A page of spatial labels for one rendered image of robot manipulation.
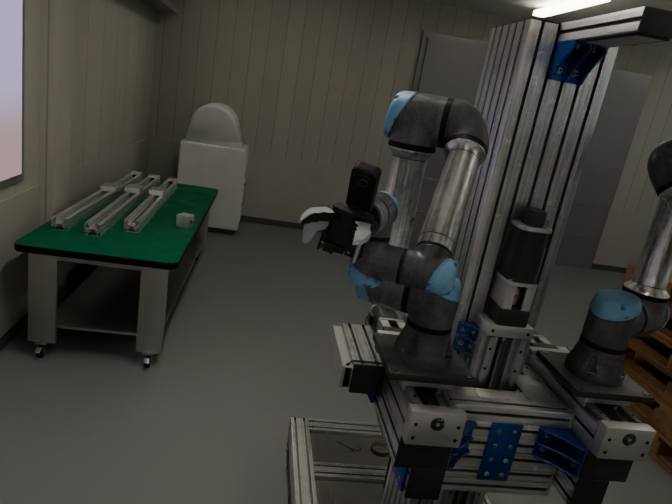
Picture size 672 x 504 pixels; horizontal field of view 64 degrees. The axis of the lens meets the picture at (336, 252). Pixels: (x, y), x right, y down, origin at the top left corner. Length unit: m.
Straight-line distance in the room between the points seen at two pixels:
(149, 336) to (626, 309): 2.65
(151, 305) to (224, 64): 4.14
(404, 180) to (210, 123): 5.05
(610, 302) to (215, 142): 5.22
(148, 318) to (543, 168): 2.50
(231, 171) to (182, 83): 1.34
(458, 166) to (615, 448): 0.81
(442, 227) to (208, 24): 6.04
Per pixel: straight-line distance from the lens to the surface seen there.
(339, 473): 2.50
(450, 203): 1.14
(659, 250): 1.66
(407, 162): 1.30
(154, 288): 3.32
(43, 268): 3.46
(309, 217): 0.82
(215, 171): 6.26
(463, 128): 1.25
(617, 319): 1.56
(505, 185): 1.51
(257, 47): 6.91
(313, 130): 6.94
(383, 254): 1.07
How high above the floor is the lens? 1.77
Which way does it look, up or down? 16 degrees down
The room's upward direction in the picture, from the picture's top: 10 degrees clockwise
